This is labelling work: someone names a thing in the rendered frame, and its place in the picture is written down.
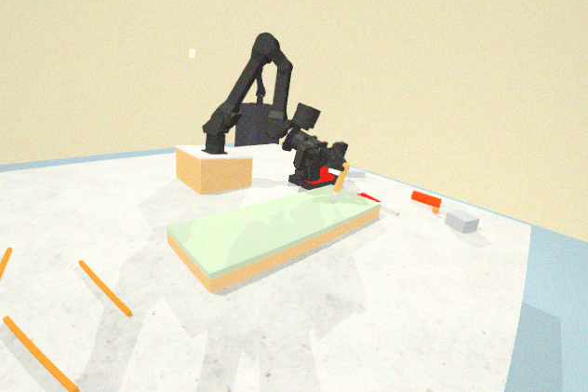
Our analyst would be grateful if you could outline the orange thin bar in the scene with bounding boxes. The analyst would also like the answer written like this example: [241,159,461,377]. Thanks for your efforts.
[0,248,12,278]
[3,316,79,392]
[78,261,132,317]

